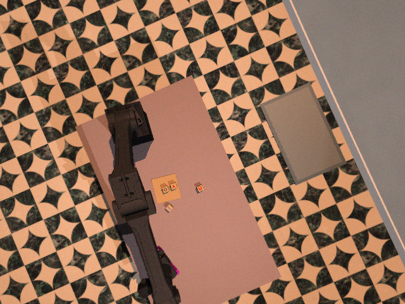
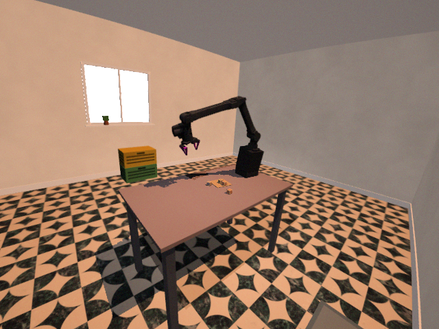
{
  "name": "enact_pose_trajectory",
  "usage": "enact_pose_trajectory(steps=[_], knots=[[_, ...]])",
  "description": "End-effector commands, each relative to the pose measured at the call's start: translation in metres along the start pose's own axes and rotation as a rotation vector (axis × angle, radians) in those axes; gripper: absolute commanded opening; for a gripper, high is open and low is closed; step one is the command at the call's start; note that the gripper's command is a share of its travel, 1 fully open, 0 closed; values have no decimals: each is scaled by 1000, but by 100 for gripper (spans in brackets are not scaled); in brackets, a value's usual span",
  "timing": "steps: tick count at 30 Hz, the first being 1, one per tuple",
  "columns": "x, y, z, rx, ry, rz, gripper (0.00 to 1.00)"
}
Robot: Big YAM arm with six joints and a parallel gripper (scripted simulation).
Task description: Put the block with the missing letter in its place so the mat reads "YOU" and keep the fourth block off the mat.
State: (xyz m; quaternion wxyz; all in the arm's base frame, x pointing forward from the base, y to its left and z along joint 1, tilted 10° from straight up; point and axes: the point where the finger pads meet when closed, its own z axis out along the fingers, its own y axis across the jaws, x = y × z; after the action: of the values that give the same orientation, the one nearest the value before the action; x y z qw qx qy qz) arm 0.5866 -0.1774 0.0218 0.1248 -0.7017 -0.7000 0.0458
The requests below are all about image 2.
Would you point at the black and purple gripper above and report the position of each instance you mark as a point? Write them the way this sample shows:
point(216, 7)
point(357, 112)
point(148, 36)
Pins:
point(189, 139)

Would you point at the orange mat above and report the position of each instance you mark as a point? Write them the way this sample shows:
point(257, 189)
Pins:
point(218, 185)

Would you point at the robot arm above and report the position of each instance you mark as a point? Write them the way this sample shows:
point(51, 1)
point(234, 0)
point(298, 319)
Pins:
point(235, 102)

